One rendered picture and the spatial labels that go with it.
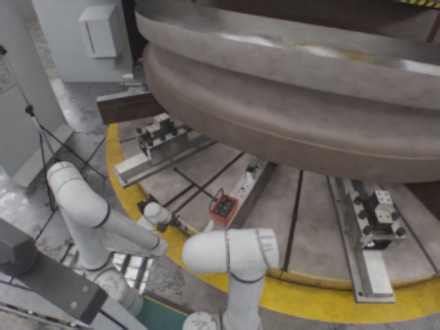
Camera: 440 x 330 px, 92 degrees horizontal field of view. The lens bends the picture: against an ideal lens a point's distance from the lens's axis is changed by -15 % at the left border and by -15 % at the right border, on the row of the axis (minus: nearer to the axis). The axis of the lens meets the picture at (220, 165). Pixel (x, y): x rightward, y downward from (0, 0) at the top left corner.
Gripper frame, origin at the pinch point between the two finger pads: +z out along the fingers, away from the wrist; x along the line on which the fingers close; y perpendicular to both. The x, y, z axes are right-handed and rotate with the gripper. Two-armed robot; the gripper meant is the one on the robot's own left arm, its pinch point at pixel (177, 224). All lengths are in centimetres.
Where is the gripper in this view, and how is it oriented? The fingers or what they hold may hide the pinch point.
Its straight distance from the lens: 167.1
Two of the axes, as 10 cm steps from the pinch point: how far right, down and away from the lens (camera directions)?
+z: 2.9, 4.5, 8.4
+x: -8.6, -2.6, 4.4
